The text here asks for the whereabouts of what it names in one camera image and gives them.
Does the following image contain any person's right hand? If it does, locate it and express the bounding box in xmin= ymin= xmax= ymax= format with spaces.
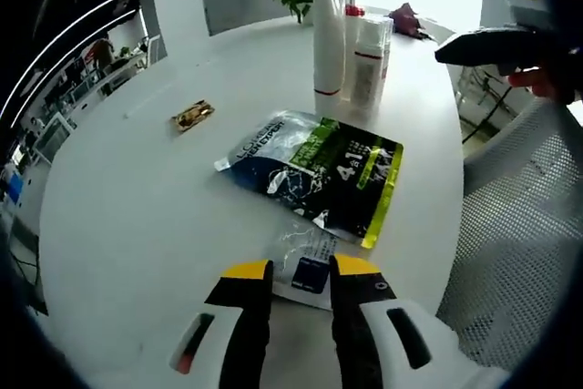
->
xmin=506 ymin=63 xmax=580 ymax=107

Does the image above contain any white skincare bottle red collar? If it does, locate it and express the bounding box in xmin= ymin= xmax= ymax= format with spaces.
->
xmin=343 ymin=3 xmax=368 ymax=89

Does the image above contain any white skincare bottle red label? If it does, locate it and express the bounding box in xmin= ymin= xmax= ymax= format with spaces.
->
xmin=350 ymin=15 xmax=390 ymax=111

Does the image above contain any small gold skincare sachet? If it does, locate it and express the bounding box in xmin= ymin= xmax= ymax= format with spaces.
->
xmin=169 ymin=97 xmax=216 ymax=134

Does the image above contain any blue bin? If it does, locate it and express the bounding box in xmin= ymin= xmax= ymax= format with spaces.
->
xmin=3 ymin=173 xmax=25 ymax=202

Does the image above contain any white mesh office chair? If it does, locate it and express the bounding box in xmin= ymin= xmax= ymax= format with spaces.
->
xmin=435 ymin=96 xmax=583 ymax=374

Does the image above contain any green black skincare sachet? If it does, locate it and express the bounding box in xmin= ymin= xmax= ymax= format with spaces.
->
xmin=212 ymin=108 xmax=405 ymax=251

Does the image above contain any clear skincare sachet blue label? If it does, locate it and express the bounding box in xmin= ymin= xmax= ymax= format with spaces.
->
xmin=271 ymin=223 xmax=342 ymax=313

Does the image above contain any dark red cloth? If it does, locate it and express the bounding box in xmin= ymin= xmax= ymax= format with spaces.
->
xmin=390 ymin=1 xmax=439 ymax=41

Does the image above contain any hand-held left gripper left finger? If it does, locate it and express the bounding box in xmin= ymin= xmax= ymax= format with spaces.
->
xmin=168 ymin=259 xmax=275 ymax=389

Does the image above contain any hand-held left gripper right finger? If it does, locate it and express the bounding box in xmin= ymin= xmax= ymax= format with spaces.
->
xmin=327 ymin=252 xmax=462 ymax=389

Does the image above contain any large white skincare tube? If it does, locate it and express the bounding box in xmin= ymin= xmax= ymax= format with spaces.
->
xmin=311 ymin=0 xmax=347 ymax=108

